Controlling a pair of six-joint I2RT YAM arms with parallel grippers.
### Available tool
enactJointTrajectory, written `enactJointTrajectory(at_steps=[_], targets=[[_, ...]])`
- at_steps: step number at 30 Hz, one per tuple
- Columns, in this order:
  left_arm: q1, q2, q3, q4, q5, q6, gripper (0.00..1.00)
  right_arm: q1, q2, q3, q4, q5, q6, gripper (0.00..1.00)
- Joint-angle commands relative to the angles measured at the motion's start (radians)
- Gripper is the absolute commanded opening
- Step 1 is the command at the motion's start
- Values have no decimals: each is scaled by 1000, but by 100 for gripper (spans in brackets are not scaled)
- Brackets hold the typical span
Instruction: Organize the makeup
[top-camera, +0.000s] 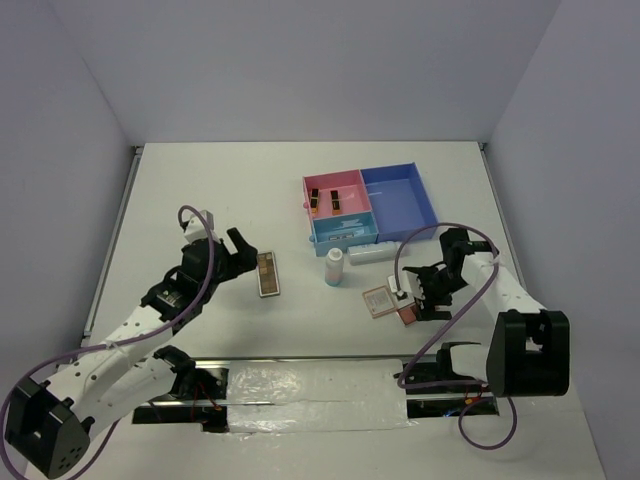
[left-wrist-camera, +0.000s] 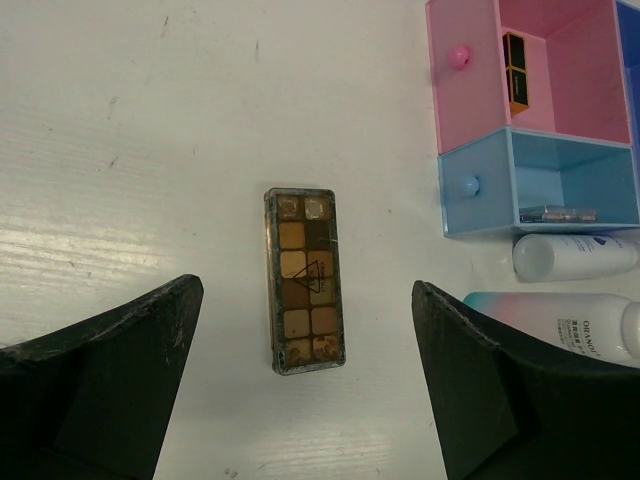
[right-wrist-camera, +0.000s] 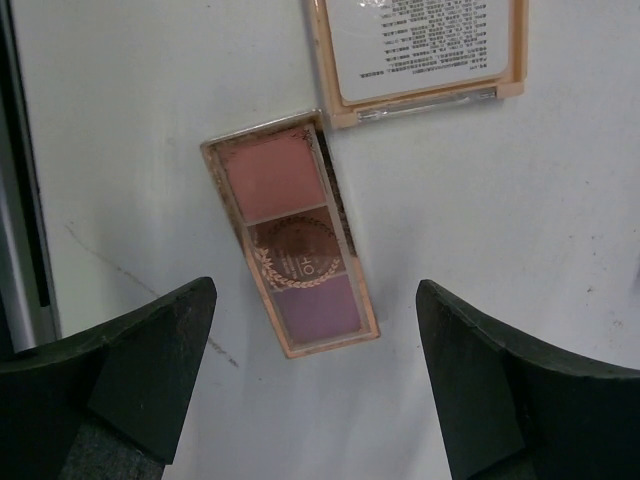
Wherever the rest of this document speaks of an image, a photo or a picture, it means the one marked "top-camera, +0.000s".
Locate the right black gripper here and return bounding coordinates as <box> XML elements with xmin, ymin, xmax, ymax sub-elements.
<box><xmin>412</xmin><ymin>266</ymin><xmax>468</xmax><ymax>322</ymax></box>

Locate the pink compact label up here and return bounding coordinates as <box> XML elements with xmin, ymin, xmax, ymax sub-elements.
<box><xmin>362</xmin><ymin>286</ymin><xmax>397</xmax><ymax>318</ymax></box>

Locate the black gold lipstick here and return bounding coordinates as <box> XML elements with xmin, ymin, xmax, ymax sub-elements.
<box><xmin>330</xmin><ymin>190</ymin><xmax>342</xmax><ymax>216</ymax></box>
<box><xmin>309</xmin><ymin>188</ymin><xmax>319</xmax><ymax>217</ymax></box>

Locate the long brown eyeshadow palette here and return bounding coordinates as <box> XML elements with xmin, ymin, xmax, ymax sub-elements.
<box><xmin>256</xmin><ymin>251</ymin><xmax>280</xmax><ymax>298</ymax></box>

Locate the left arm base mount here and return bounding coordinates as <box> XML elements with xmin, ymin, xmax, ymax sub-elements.
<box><xmin>132</xmin><ymin>368</ymin><xmax>229</xmax><ymax>433</ymax></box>

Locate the silver white pan palette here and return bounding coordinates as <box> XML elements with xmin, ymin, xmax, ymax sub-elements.
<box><xmin>327</xmin><ymin>227</ymin><xmax>369</xmax><ymax>242</ymax></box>

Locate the pink blush palette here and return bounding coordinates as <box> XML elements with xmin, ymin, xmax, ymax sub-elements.
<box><xmin>397</xmin><ymin>304</ymin><xmax>419</xmax><ymax>327</ymax></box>

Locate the lying white spray bottle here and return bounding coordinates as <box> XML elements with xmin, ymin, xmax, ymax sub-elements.
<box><xmin>347</xmin><ymin>241</ymin><xmax>400</xmax><ymax>266</ymax></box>

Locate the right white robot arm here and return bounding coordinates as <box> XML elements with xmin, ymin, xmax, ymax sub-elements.
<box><xmin>393</xmin><ymin>222</ymin><xmax>570</xmax><ymax>398</ymax></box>

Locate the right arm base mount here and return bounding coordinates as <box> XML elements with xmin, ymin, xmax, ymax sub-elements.
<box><xmin>405</xmin><ymin>342</ymin><xmax>498</xmax><ymax>420</ymax></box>

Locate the upright white pastel bottle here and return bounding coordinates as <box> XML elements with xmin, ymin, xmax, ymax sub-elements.
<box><xmin>324</xmin><ymin>248</ymin><xmax>344</xmax><ymax>287</ymax></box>

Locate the pink blue purple organizer tray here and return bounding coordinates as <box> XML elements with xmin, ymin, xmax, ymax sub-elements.
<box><xmin>302</xmin><ymin>163</ymin><xmax>438</xmax><ymax>257</ymax></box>

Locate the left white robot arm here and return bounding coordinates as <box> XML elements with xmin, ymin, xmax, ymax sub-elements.
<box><xmin>3</xmin><ymin>228</ymin><xmax>258</xmax><ymax>479</ymax></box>

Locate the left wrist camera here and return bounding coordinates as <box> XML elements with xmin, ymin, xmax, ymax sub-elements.
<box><xmin>181</xmin><ymin>210</ymin><xmax>219</xmax><ymax>244</ymax></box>

